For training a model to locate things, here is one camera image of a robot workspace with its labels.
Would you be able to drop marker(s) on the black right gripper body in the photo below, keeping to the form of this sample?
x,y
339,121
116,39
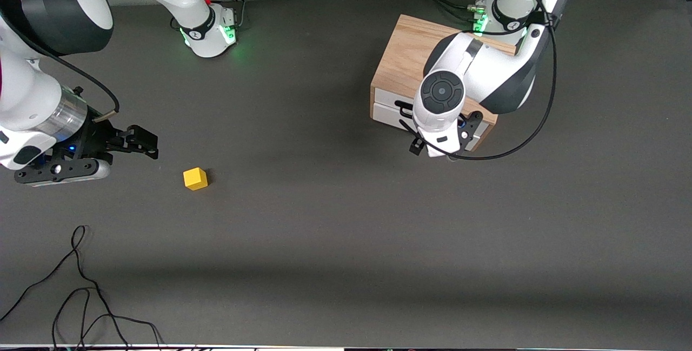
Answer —
x,y
99,139

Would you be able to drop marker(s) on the yellow cube block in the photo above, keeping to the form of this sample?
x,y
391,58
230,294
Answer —
x,y
195,179

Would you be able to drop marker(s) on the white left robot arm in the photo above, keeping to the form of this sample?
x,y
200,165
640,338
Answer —
x,y
486,70

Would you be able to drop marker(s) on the wooden drawer cabinet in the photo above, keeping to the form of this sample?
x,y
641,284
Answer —
x,y
405,53

